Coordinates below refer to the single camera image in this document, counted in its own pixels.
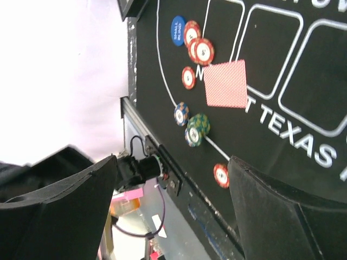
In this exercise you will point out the blue small blind button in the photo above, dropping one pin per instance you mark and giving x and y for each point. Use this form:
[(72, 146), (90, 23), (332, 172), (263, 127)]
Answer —
[(177, 30)]

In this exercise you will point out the red poker chip stack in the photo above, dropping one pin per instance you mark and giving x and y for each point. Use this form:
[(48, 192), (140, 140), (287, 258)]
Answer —
[(221, 175)]

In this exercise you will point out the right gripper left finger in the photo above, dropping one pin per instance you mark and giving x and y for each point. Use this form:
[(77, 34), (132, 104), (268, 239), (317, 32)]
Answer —
[(64, 220)]

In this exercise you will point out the black poker felt mat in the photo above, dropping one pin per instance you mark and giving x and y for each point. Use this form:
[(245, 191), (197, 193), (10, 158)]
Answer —
[(294, 125)]

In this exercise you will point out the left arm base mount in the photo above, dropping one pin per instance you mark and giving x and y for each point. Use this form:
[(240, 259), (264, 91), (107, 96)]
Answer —
[(156, 163)]

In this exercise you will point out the blue chip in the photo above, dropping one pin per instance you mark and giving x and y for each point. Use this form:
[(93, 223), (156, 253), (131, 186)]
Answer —
[(181, 114), (187, 138)]

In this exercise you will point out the dealt cards pile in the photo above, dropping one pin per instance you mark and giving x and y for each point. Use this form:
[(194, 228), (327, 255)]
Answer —
[(226, 84)]

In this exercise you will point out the green chip stack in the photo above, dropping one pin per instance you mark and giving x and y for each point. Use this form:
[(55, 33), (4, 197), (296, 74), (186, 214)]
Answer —
[(198, 127)]

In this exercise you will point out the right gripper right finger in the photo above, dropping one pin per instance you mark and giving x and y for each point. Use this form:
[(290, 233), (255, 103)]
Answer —
[(279, 221)]

